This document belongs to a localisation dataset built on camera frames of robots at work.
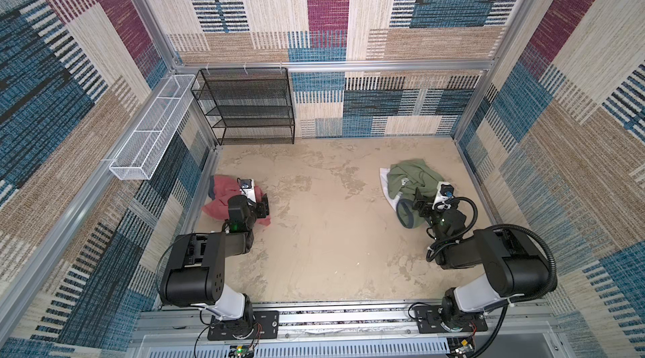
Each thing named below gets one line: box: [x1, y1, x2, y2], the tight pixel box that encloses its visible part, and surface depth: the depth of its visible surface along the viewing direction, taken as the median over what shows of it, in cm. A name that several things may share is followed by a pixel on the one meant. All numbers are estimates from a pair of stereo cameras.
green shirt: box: [386, 158, 445, 229], surface depth 98 cm
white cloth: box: [379, 168, 404, 212], surface depth 104 cm
